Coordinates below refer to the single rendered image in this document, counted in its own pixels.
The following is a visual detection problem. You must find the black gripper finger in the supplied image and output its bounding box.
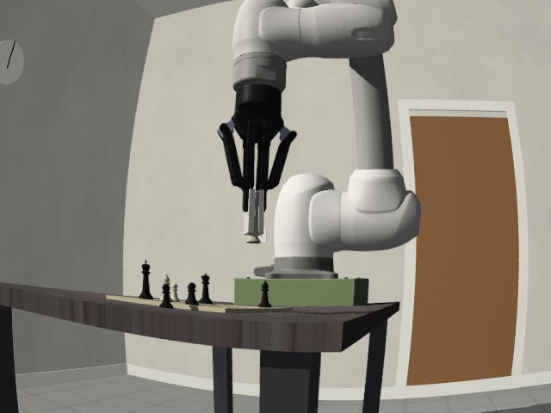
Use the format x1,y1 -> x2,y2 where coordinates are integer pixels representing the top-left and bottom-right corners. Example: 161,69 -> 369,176
217,118 -> 257,235
254,120 -> 297,236

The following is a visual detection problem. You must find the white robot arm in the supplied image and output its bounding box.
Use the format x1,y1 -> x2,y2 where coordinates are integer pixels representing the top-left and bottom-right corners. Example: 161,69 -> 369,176
232,0 -> 421,279

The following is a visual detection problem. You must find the cream and black chessboard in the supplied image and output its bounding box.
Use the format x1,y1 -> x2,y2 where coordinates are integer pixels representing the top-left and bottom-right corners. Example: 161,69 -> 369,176
106,295 -> 293,313

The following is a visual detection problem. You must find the white pawn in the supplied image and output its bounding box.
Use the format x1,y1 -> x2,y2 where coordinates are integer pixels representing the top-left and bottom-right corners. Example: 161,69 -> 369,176
171,283 -> 180,302

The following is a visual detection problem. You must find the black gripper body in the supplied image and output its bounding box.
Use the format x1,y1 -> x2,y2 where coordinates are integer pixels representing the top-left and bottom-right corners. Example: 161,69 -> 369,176
231,84 -> 284,144

